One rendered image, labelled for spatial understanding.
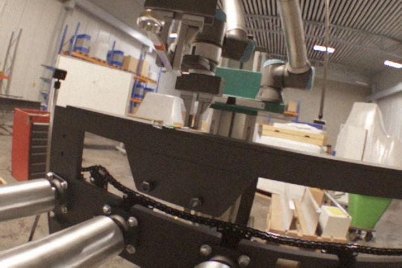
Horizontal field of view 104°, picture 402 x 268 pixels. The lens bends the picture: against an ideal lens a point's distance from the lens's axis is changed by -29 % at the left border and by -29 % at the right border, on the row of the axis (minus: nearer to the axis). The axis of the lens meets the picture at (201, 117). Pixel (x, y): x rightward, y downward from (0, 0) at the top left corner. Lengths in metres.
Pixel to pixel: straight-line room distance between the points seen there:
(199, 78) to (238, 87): 0.94
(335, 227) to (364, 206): 0.75
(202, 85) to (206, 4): 0.26
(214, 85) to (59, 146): 0.56
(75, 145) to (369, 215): 3.01
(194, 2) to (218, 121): 1.23
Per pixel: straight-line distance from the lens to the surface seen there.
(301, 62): 1.29
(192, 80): 0.61
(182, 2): 0.41
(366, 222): 3.12
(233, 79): 1.54
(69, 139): 0.77
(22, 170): 2.58
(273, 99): 1.34
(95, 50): 11.85
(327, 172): 0.48
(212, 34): 0.62
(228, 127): 1.60
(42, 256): 0.46
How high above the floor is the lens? 1.20
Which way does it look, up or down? level
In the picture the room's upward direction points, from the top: 10 degrees clockwise
